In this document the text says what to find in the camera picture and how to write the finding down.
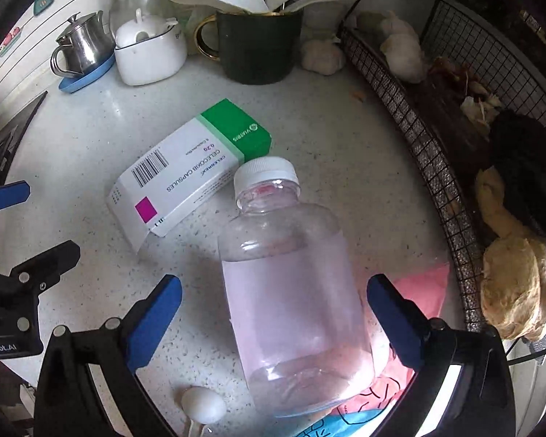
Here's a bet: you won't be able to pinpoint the garlic bulb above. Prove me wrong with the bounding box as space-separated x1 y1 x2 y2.
379 11 427 84
300 38 347 76

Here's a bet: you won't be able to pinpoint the dark cloth lump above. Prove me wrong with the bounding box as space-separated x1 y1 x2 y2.
488 109 546 275

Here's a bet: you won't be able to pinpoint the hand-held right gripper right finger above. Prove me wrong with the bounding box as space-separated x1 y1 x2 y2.
367 274 518 437

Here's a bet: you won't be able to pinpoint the dried shallots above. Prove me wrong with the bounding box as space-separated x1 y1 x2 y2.
430 56 502 138

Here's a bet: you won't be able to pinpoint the pink blue plastic bag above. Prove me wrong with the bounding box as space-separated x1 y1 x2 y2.
295 261 451 437

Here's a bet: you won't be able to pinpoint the white egg-shaped object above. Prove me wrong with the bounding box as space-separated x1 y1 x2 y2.
180 386 227 437

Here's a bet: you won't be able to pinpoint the black wire rack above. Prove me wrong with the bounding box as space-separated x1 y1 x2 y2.
339 0 546 357

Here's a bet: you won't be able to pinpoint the kitchen wall sticker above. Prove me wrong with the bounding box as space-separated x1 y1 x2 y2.
0 0 80 115

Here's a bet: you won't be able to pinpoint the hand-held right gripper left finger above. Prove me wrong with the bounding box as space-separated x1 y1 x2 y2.
33 274 183 437

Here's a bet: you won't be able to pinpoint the small steel pot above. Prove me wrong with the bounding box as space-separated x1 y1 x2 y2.
50 10 115 78

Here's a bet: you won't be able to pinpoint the clear plastic bottle white cap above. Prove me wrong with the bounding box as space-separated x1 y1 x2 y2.
217 156 376 418

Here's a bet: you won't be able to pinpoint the ginger root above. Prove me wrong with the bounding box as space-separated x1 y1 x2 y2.
475 166 546 343

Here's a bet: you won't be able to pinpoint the white sugar bowl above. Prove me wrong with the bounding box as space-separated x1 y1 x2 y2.
113 8 189 87

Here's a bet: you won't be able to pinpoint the green white medicine box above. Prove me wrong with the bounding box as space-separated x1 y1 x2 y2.
106 98 273 256

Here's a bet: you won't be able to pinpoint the blue saucer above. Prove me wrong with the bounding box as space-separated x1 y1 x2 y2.
58 52 117 94

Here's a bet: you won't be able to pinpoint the dark green mug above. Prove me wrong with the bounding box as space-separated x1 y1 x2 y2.
194 9 305 85

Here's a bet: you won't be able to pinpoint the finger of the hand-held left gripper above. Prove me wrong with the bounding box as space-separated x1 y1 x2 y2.
0 240 81 322
0 181 31 213

